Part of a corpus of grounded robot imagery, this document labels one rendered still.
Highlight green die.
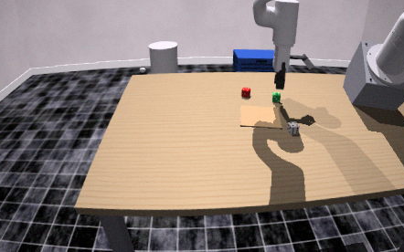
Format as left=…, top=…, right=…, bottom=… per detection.
left=272, top=92, right=281, bottom=102

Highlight peach flat mat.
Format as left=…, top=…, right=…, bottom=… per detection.
left=240, top=106, right=282, bottom=129

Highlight red die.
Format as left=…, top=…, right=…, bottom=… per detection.
left=241, top=88, right=250, bottom=98

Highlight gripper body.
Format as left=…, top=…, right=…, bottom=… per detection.
left=273, top=42, right=293, bottom=73

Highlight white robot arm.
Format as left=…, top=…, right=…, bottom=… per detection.
left=253, top=0, right=404, bottom=85

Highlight white die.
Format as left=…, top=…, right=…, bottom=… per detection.
left=287, top=121, right=300, bottom=134

